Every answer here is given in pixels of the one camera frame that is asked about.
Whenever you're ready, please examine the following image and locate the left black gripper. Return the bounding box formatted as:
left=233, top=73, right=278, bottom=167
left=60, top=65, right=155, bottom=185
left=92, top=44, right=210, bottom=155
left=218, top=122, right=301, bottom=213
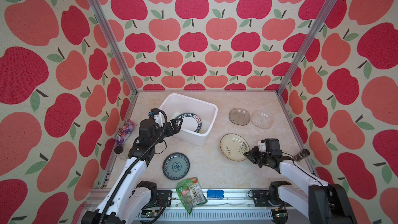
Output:
left=150, top=118, right=183, bottom=146

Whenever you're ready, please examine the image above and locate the small dark-rimmed lettered plate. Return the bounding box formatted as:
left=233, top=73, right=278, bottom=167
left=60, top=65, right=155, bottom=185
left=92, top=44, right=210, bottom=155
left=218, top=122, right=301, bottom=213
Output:
left=175, top=113, right=202, bottom=133

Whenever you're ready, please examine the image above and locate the beige bamboo print plate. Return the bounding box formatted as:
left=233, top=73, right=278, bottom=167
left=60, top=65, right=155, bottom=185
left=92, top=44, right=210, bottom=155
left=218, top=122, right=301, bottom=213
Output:
left=220, top=134, right=250, bottom=162

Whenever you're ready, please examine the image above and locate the blue green patterned plate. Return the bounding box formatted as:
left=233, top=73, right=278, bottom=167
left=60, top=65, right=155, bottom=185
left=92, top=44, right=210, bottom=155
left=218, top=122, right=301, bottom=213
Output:
left=162, top=152, right=190, bottom=180

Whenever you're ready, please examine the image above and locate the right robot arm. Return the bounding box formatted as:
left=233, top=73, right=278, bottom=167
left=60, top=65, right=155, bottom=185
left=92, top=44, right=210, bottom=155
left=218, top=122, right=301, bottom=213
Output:
left=244, top=139, right=358, bottom=224

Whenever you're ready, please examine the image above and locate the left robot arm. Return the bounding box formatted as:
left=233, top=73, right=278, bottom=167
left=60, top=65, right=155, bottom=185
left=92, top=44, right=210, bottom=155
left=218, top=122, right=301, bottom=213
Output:
left=81, top=116, right=183, bottom=224

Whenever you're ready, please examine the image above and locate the white plastic bin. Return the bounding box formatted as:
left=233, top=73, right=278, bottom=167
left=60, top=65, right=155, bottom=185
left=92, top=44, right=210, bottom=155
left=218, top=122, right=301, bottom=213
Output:
left=159, top=93, right=218, bottom=146

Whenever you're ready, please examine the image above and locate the clear glass plate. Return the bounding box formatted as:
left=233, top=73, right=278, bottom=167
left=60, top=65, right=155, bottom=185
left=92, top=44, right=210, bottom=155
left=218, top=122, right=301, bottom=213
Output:
left=250, top=110, right=274, bottom=129

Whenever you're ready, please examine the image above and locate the smoky translucent glass plate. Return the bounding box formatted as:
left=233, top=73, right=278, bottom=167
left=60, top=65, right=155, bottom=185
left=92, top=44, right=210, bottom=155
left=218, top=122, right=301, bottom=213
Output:
left=229, top=108, right=250, bottom=125

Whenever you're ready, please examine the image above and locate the purple candy wrapper packet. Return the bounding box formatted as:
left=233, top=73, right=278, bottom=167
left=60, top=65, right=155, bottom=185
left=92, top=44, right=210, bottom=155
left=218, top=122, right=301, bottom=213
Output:
left=115, top=120, right=136, bottom=146

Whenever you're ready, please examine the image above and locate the blue box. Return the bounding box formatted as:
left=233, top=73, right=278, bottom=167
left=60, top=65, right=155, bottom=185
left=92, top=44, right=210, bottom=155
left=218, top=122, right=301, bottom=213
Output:
left=207, top=189, right=224, bottom=199

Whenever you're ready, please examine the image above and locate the dark spice jar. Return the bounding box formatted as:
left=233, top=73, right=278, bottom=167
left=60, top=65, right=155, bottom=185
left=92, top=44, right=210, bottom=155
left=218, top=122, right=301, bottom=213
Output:
left=293, top=148, right=311, bottom=162

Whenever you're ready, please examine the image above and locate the small dark-lidded clear jar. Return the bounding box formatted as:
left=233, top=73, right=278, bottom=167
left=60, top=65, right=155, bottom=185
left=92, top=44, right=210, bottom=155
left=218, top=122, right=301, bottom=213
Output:
left=114, top=145, right=128, bottom=161

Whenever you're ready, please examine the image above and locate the green snack packet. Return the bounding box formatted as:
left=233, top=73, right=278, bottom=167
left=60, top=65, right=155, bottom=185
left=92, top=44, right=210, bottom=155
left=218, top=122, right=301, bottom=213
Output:
left=176, top=177, right=208, bottom=215

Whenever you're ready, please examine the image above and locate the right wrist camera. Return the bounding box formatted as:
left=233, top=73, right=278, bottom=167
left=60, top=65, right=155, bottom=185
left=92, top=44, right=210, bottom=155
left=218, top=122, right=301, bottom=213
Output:
left=258, top=140, right=267, bottom=152

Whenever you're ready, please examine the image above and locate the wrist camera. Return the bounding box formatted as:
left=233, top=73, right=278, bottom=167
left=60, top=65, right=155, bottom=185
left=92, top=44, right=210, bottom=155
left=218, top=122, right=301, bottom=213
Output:
left=149, top=108, right=164, bottom=128
left=258, top=140, right=267, bottom=152

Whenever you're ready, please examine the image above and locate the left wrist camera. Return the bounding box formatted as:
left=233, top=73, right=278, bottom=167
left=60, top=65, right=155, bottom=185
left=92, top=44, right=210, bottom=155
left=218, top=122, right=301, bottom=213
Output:
left=149, top=108, right=164, bottom=128

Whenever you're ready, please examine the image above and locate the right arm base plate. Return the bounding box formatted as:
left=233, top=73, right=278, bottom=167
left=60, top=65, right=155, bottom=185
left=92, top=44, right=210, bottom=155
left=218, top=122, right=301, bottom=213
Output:
left=247, top=189, right=291, bottom=207

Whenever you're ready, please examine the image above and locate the front aluminium rail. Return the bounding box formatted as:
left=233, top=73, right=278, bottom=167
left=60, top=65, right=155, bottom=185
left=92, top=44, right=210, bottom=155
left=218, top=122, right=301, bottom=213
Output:
left=74, top=188, right=346, bottom=224

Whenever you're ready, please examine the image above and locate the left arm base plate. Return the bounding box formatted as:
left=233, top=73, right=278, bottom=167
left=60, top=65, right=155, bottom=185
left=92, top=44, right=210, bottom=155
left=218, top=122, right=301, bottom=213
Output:
left=129, top=189, right=173, bottom=207

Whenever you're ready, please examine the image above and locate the left aluminium frame post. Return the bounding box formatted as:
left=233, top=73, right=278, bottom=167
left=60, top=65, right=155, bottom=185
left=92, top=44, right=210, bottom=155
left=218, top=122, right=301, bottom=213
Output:
left=88, top=0, right=138, bottom=96

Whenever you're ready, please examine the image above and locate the aluminium frame post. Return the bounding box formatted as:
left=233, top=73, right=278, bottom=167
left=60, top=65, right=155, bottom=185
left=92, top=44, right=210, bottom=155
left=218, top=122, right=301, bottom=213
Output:
left=276, top=0, right=337, bottom=97
left=88, top=0, right=138, bottom=96

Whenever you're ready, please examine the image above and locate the right aluminium frame post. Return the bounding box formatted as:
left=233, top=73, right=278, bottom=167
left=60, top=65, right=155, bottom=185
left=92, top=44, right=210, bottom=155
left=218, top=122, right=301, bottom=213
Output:
left=276, top=0, right=337, bottom=97

